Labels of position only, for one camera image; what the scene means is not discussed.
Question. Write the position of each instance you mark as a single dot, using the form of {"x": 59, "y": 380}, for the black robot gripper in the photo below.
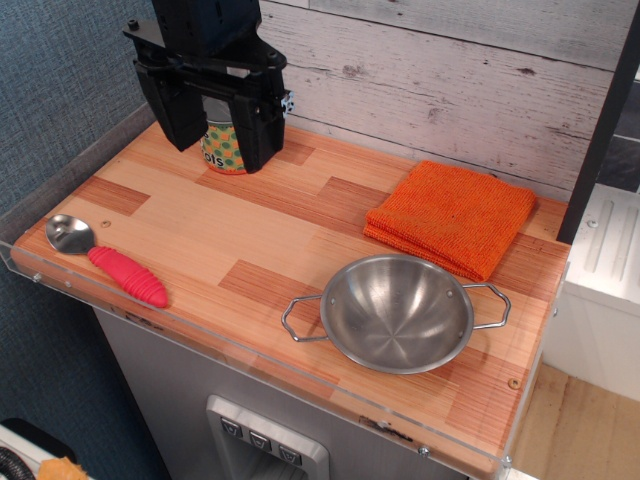
{"x": 247, "y": 73}

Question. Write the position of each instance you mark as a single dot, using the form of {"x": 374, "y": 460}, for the stainless steel two-handled pot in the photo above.
{"x": 399, "y": 314}

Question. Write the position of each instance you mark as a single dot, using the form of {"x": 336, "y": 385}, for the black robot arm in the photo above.
{"x": 194, "y": 50}

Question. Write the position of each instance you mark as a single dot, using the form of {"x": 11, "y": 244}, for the green orange patterned tin can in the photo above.
{"x": 219, "y": 145}

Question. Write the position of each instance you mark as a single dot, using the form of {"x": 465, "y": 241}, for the clear acrylic table guard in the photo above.
{"x": 233, "y": 250}

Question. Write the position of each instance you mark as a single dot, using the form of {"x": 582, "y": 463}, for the folded orange cloth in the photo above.
{"x": 460, "y": 220}

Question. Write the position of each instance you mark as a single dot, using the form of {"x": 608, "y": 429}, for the grey toy fridge cabinet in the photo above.
{"x": 374, "y": 426}

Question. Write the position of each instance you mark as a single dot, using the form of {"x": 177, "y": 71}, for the silver dispenser button panel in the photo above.
{"x": 251, "y": 446}

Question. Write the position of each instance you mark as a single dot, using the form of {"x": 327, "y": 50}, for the orange yellow sponge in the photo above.
{"x": 60, "y": 469}

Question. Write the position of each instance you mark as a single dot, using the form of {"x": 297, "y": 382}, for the white ribbed appliance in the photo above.
{"x": 593, "y": 333}

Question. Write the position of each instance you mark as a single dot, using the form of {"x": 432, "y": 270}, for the red-handled metal spoon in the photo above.
{"x": 70, "y": 235}

